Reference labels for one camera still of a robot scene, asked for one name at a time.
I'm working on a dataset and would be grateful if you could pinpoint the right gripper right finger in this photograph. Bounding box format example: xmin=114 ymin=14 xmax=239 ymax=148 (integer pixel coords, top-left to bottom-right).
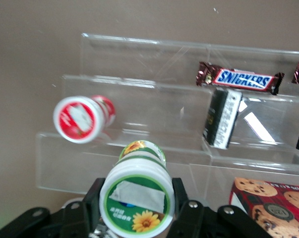
xmin=164 ymin=177 xmax=274 ymax=238

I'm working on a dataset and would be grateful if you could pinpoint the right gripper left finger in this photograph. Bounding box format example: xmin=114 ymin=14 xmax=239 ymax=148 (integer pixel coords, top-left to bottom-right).
xmin=0 ymin=177 xmax=106 ymax=238

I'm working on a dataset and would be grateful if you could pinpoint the green gum bottle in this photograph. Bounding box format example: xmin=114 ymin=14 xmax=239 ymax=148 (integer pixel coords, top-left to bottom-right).
xmin=99 ymin=140 xmax=176 ymax=238

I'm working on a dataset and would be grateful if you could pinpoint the red gum bottle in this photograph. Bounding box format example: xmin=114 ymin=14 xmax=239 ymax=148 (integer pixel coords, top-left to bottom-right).
xmin=52 ymin=95 xmax=117 ymax=145

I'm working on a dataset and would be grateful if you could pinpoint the red cookie box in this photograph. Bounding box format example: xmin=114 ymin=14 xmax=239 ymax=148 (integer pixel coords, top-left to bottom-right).
xmin=228 ymin=177 xmax=299 ymax=238

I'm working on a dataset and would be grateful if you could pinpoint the clear acrylic stepped stand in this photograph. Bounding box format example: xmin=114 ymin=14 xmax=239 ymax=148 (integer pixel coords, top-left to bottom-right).
xmin=35 ymin=32 xmax=299 ymax=199

